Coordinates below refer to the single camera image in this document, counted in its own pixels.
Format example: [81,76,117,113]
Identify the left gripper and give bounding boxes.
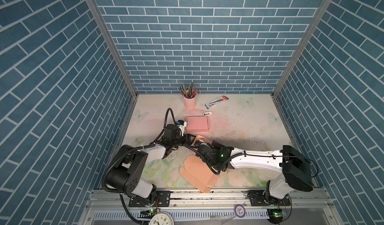
[170,133,197,149]

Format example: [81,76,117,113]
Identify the pink paper box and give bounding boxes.
[186,116,210,134]

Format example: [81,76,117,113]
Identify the peach paper box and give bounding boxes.
[179,135,220,194]

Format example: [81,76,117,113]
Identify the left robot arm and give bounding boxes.
[102,120,189,203]

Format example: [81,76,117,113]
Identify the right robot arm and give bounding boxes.
[192,140,313,205]

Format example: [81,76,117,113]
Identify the blue white pen box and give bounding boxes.
[205,96,229,109]

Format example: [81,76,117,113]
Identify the pink pencil bucket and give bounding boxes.
[183,95,197,109]

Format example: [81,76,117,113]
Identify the coloured pencils bundle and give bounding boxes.
[180,82,199,99]

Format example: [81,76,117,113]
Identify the purple tape roll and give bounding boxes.
[234,204,246,218]

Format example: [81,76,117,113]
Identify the white round clock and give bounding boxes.
[149,212,175,225]

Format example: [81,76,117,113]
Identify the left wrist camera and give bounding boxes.
[177,120,187,137]

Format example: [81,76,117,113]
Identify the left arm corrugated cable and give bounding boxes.
[101,144,157,193]

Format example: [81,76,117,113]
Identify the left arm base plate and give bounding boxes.
[129,191,171,208]

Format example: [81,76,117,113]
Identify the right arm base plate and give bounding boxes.
[247,190,292,207]

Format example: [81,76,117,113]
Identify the metal base rail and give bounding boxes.
[78,187,343,225]

